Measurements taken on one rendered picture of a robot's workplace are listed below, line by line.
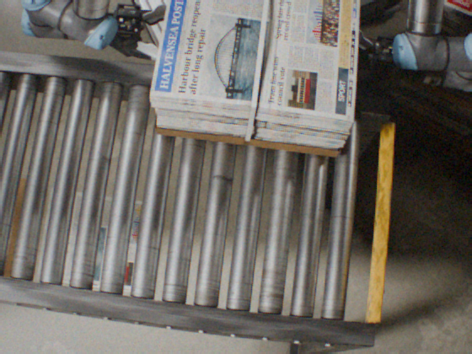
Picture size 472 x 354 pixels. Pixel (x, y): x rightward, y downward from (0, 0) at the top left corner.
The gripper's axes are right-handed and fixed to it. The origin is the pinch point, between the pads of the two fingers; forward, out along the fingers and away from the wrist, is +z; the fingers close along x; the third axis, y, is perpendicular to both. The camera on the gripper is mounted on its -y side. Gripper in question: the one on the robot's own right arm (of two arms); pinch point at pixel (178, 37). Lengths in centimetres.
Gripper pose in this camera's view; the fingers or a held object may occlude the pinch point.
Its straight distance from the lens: 165.0
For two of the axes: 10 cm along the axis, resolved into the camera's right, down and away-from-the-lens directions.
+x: 1.1, -9.6, 2.6
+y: 0.4, -2.6, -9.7
